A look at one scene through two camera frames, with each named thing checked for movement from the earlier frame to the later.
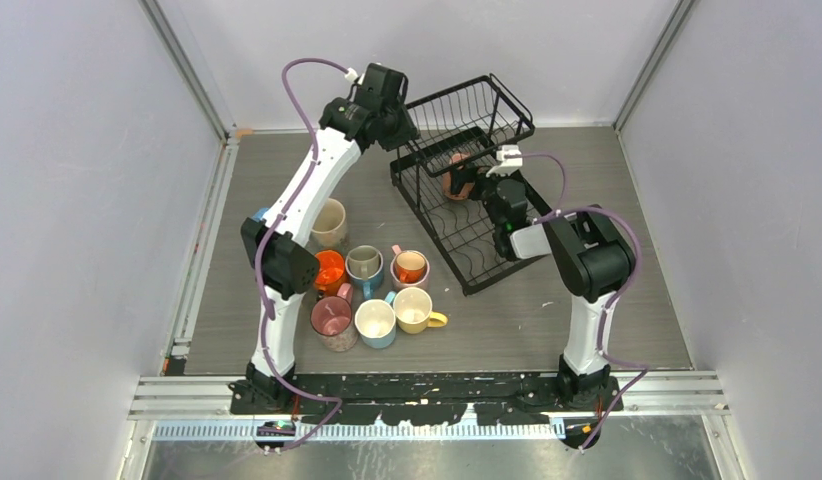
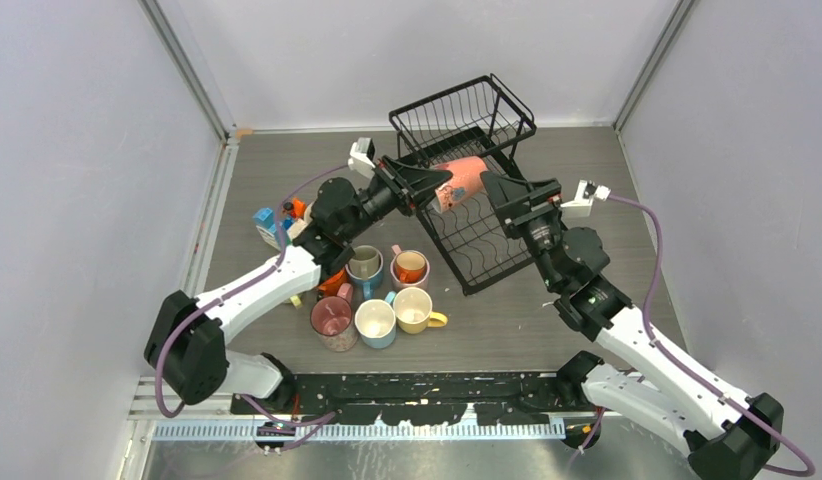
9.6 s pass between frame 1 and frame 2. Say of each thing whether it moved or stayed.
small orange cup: stayed
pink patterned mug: stayed
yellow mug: stayed
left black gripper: moved
